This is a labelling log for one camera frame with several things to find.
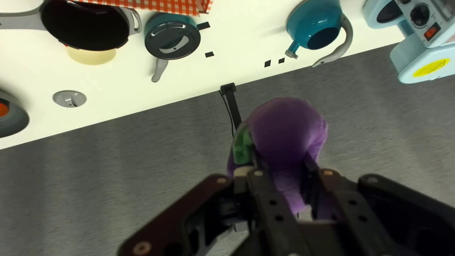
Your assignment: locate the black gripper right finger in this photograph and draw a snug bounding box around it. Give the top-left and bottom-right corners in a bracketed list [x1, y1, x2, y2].
[301, 155, 455, 256]

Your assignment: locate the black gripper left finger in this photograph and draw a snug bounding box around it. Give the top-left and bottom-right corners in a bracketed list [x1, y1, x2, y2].
[117, 163, 304, 256]

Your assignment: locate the purple plush plum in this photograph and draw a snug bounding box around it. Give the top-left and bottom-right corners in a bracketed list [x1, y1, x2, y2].
[226, 96, 330, 220]

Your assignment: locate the light blue toy oven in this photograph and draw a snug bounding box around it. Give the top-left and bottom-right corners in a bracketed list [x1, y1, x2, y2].
[361, 0, 455, 85]

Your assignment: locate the small grey disc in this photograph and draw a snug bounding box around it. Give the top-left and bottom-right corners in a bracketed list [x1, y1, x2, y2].
[51, 88, 88, 109]

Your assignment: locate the pale yellow disc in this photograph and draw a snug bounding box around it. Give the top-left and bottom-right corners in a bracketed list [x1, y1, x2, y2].
[64, 45, 118, 66]

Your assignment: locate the teal toy kettle grey handle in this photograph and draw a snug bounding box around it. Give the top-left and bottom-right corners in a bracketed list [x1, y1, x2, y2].
[283, 0, 355, 68]

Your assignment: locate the black pan grey handle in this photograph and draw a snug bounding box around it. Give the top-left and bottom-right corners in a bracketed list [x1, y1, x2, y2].
[0, 0, 142, 52]

